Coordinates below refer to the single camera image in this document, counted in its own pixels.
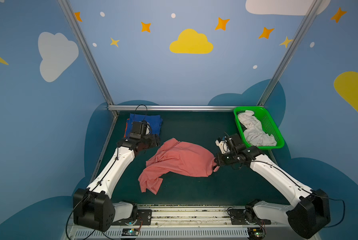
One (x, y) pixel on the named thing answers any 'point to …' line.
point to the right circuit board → (255, 233)
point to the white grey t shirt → (254, 133)
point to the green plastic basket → (268, 125)
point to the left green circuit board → (130, 232)
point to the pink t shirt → (178, 158)
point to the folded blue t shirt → (155, 121)
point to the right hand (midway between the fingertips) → (216, 158)
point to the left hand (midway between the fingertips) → (157, 139)
